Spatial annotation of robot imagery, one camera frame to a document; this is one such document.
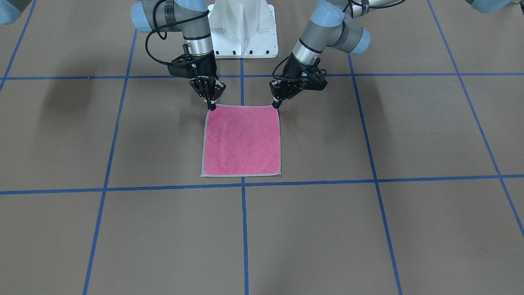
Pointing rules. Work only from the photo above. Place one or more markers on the pink towel with grey edge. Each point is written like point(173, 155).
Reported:
point(241, 141)

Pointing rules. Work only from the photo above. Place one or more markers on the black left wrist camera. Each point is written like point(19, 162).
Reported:
point(314, 81)

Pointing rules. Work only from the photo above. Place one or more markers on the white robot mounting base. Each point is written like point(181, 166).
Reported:
point(243, 29)

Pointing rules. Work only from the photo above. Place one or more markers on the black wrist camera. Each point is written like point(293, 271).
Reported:
point(182, 67)
point(314, 81)

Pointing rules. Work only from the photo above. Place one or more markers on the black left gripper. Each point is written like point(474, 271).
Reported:
point(294, 70)

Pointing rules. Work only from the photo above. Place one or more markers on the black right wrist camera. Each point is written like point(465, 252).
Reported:
point(182, 67)

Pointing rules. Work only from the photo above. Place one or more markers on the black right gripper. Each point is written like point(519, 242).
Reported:
point(207, 69)

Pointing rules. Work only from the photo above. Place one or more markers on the brown paper table cover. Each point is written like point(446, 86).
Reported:
point(404, 176)

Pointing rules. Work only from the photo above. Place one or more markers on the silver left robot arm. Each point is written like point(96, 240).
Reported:
point(331, 25)

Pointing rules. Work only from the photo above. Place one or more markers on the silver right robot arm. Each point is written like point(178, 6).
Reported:
point(190, 17)

